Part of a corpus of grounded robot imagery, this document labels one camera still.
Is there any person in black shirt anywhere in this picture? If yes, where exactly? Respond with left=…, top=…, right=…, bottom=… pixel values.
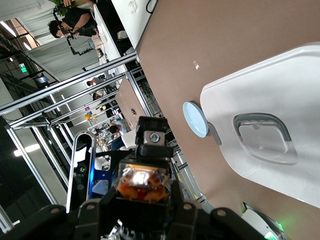
left=47, top=6, right=99, bottom=41

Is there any metal base plate left arm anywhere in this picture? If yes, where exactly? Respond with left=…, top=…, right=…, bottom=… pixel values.
left=241, top=201, right=288, bottom=240

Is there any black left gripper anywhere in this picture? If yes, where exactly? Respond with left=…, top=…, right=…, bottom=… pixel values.
left=96, top=116, right=175, bottom=176

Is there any brown work table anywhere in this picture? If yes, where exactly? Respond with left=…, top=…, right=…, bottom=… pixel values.
left=114, top=77, right=147, bottom=118

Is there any green potted plant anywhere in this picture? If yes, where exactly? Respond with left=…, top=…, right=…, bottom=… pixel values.
left=49, top=0, right=76, bottom=16

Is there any orange push button switch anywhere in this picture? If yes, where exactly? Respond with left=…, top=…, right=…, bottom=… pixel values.
left=111, top=159, right=174, bottom=226

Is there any seated person blue shirt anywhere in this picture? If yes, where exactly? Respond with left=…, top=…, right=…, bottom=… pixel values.
left=109, top=121, right=129, bottom=151

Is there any aluminium cage frame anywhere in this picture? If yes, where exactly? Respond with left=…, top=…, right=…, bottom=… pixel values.
left=0, top=51, right=191, bottom=226

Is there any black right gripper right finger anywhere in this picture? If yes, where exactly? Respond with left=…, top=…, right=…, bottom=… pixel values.
left=169, top=179, right=211, bottom=240

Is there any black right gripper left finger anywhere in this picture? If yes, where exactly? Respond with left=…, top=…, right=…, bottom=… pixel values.
left=72, top=188, right=121, bottom=240

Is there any black oval cable loop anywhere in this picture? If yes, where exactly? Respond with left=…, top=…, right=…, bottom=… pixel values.
left=145, top=0, right=160, bottom=14

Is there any grey curtain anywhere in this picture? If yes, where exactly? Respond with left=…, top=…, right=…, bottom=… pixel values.
left=24, top=37, right=101, bottom=82

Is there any white lidded container grey handle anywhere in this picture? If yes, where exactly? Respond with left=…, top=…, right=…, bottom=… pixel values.
left=199, top=41, right=320, bottom=210

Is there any white desk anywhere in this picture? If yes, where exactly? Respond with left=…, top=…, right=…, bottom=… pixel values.
left=93, top=3, right=137, bottom=73

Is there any light blue round plate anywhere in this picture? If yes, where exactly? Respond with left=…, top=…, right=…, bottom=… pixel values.
left=182, top=100, right=210, bottom=138

